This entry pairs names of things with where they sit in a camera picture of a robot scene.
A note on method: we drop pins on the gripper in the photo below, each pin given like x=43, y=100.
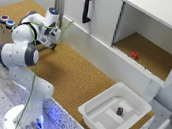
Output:
x=54, y=35

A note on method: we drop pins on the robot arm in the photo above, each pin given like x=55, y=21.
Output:
x=18, y=53

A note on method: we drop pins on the white cabinet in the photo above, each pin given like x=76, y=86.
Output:
x=90, y=55

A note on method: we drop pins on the green button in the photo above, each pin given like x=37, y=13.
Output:
x=14, y=27

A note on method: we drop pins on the blue button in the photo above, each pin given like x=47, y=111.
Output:
x=10, y=23

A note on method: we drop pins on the white sliding door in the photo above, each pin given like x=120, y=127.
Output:
x=103, y=17

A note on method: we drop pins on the red button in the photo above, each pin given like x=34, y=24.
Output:
x=4, y=18

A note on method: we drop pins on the pink block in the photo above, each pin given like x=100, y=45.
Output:
x=134, y=55

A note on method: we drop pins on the purple block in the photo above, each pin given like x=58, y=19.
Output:
x=120, y=111

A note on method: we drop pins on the white plastic box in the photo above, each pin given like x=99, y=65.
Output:
x=113, y=121

